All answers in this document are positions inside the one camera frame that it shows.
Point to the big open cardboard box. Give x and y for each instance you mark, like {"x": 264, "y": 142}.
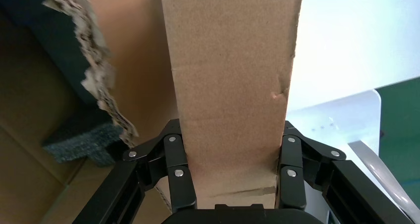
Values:
{"x": 19, "y": 117}

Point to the plain cardboard box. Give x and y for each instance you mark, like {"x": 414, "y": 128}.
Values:
{"x": 229, "y": 68}

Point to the black foam block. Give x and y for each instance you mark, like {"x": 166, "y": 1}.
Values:
{"x": 42, "y": 28}
{"x": 82, "y": 143}

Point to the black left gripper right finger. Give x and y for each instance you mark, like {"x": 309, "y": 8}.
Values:
{"x": 347, "y": 189}

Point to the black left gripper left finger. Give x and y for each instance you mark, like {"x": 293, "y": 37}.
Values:
{"x": 147, "y": 156}

